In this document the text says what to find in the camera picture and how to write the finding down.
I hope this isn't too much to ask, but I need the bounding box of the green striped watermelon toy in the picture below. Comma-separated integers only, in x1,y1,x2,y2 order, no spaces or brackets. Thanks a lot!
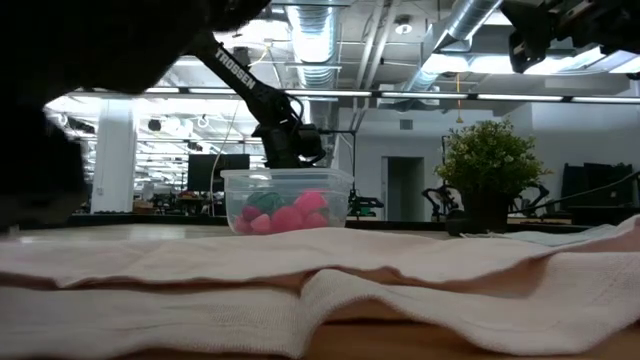
246,191,286,215

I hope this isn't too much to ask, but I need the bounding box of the round pink-red textured fruit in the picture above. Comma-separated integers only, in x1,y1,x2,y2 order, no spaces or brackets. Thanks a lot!
269,205,304,235

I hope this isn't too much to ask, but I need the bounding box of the pale pink peach toy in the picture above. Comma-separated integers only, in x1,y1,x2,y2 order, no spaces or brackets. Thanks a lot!
249,213,272,235

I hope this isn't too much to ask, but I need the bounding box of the clear plastic tupperware container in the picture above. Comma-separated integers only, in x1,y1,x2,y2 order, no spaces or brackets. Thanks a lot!
220,167,355,237

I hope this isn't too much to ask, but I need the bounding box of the black background monitor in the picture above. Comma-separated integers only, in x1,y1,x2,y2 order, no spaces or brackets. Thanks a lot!
187,153,251,194
559,162,640,211

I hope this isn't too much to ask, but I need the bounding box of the potted white-flowered green plant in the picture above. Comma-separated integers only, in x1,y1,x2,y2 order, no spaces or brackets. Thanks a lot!
434,119,551,235

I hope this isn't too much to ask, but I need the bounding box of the white building column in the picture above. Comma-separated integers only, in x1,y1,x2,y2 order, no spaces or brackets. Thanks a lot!
89,97,137,215

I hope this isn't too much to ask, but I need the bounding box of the small black object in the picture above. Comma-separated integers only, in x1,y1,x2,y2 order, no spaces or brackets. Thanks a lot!
444,209,469,237

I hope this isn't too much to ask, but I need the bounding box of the beige pink cloth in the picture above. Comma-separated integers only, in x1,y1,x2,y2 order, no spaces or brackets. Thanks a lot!
0,214,640,359

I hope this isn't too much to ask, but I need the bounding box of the silver ventilation duct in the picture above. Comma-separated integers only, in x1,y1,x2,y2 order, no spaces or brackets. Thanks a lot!
284,4,346,91
399,0,504,94

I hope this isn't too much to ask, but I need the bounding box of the black table frame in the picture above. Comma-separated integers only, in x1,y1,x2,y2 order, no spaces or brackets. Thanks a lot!
69,213,591,234

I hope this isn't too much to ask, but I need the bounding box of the black hanging cable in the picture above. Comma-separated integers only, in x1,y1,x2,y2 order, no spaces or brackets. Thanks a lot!
519,170,640,209

